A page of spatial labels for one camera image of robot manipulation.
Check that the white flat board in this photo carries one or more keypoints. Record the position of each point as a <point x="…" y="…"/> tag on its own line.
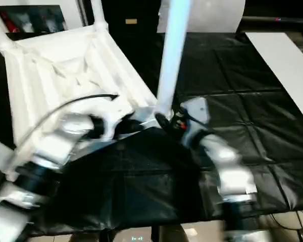
<point x="288" y="65"/>

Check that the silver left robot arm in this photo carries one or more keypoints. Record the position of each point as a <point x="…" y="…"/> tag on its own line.
<point x="45" y="151"/>

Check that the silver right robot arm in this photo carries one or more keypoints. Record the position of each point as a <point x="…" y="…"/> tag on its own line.
<point x="222" y="161"/>

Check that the black box with yellow label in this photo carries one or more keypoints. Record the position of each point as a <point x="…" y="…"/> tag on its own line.
<point x="131" y="17"/>

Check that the white plastic table top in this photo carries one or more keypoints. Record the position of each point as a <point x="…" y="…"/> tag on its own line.
<point x="60" y="70"/>

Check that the white cabinet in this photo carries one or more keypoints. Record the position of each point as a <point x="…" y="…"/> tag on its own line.
<point x="73" y="12"/>

